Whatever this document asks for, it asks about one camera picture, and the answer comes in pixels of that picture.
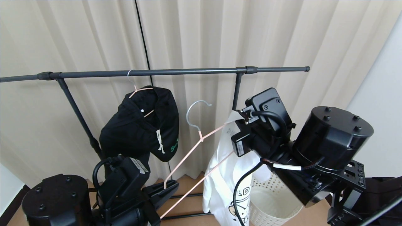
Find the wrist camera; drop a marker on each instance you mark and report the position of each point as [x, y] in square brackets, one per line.
[125, 179]
[267, 103]

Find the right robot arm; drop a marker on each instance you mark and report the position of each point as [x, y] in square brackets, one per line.
[333, 138]

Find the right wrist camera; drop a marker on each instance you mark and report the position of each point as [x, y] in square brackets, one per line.
[267, 103]

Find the pink clothes hanger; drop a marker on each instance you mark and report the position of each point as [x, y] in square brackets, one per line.
[136, 90]
[201, 137]

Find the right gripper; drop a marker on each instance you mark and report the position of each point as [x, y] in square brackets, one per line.
[270, 147]

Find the black clothes rack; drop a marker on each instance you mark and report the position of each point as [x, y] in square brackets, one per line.
[188, 72]

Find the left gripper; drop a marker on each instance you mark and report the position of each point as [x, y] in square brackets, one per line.
[141, 216]

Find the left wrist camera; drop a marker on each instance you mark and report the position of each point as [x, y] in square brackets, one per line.
[125, 179]

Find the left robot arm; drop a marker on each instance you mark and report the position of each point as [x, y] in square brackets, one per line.
[53, 201]

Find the white laundry basket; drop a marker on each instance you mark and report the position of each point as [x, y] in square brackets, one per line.
[273, 204]

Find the white garment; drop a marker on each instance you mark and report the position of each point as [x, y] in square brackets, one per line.
[220, 182]

